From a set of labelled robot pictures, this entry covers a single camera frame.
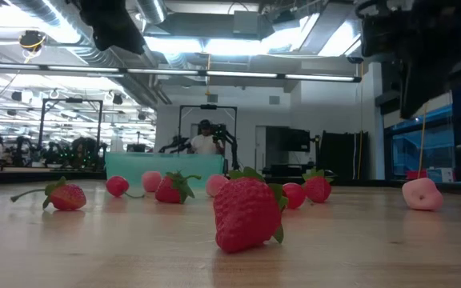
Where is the red plastic strawberry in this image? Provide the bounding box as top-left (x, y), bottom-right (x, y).
top-left (212, 166), bottom-right (289, 254)
top-left (154, 170), bottom-right (202, 206)
top-left (302, 167), bottom-right (335, 204)

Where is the black ceiling dome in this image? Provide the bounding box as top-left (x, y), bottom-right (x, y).
top-left (18, 30), bottom-right (47, 53)

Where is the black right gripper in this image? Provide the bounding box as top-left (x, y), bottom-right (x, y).
top-left (356, 0), bottom-right (461, 120)

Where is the black wall screen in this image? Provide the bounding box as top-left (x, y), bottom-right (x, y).
top-left (277, 127), bottom-right (311, 153)

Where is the teal translucent plastic container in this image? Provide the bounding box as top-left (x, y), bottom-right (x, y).
top-left (104, 151), bottom-right (226, 189)

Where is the grey ceiling ventilation unit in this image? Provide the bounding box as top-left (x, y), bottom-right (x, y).
top-left (232, 10), bottom-right (262, 37)

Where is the blue and white box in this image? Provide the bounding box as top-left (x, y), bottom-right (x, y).
top-left (426, 166), bottom-right (455, 184)

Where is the black table frame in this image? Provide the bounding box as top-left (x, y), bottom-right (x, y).
top-left (0, 167), bottom-right (461, 197)

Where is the silver ceiling duct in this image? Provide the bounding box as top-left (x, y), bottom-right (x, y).
top-left (8, 0), bottom-right (174, 106)

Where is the pink marshmallow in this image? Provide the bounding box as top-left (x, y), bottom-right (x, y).
top-left (205, 174), bottom-right (230, 198)

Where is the long overhead light bar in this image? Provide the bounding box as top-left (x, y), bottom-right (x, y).
top-left (0, 62), bottom-right (363, 84)

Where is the red strawberry with long stem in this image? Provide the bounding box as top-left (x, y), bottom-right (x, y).
top-left (10, 175), bottom-right (88, 212)

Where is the black standing panel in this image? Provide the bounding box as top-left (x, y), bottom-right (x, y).
top-left (320, 130), bottom-right (371, 181)

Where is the black gantry frame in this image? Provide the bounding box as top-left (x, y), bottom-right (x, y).
top-left (177, 104), bottom-right (239, 171)
top-left (38, 98), bottom-right (104, 169)

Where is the pink plastic peach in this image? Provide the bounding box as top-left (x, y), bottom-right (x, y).
top-left (141, 170), bottom-right (163, 194)
top-left (401, 177), bottom-right (445, 212)

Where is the red plastic cherry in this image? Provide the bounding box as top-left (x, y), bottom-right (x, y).
top-left (282, 182), bottom-right (307, 210)
top-left (105, 175), bottom-right (146, 199)

